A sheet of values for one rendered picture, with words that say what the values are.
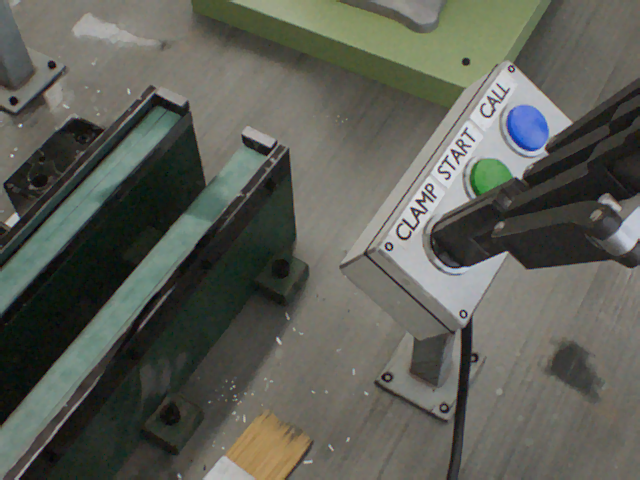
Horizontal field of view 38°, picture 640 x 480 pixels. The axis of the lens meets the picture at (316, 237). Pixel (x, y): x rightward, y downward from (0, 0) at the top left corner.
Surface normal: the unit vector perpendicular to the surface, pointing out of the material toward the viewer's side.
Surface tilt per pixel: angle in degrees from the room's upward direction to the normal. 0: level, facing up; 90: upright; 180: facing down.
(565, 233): 101
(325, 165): 0
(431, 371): 90
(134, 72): 0
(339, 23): 0
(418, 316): 90
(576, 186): 90
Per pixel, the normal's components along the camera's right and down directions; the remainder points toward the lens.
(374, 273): -0.53, 0.71
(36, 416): -0.04, -0.57
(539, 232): -0.61, 0.75
